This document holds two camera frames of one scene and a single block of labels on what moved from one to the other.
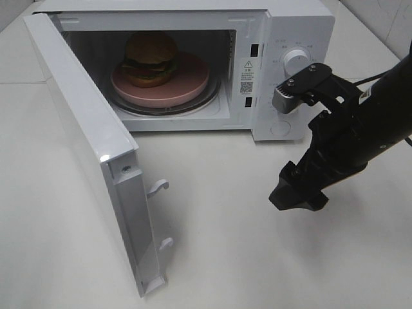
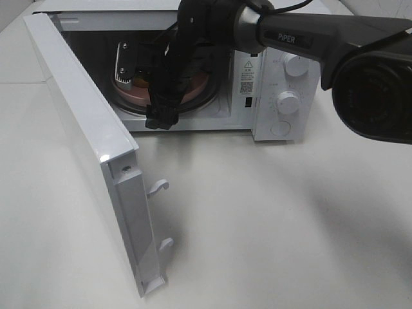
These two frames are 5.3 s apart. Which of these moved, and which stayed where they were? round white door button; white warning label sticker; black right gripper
Moved: black right gripper
Stayed: round white door button; white warning label sticker
